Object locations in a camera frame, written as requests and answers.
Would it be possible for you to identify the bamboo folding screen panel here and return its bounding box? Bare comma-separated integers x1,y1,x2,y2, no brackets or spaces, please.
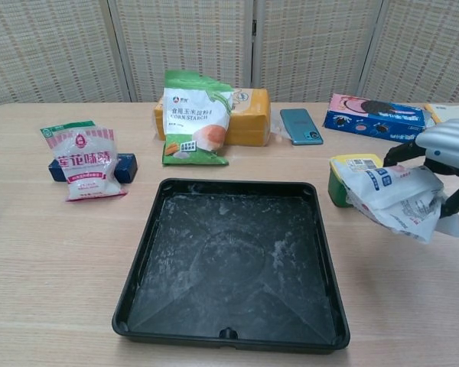
357,0,459,105
106,0,254,103
251,0,384,103
0,0,133,112

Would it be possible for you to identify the white plastic pouch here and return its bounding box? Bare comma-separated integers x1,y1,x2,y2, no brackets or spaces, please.
330,156,459,245

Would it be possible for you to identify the green white corn starch bag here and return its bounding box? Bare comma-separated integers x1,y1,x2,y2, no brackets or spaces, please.
161,70,236,167

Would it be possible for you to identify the teal smartphone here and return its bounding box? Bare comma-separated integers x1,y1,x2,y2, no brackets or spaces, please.
279,108,324,146

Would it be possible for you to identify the blue pink cookie box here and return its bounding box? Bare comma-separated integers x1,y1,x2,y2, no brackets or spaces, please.
322,93,429,145

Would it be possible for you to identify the black square plastic tray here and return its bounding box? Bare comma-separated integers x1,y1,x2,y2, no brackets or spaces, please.
112,177,351,351

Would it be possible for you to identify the green tub with yellow lid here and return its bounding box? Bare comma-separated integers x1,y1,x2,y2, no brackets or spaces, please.
327,151,383,209

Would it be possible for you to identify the yellow tissue pack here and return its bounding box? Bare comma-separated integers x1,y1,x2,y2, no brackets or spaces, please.
154,87,272,148

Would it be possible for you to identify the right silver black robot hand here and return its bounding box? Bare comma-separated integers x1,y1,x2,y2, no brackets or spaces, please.
382,117,459,226

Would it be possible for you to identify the cream notebook with yellow spine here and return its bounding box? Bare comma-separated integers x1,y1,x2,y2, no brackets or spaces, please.
424,102,459,124

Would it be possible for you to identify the white round disc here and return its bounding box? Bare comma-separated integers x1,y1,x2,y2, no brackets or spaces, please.
422,109,443,130

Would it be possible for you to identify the dark blue small box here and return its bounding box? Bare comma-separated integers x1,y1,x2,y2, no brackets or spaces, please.
47,152,138,184

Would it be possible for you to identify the pink white seasoning bag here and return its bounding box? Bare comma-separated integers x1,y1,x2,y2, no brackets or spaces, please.
40,120,129,203

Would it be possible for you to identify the clear plastic film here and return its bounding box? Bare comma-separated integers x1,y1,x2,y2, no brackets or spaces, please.
269,113,294,143

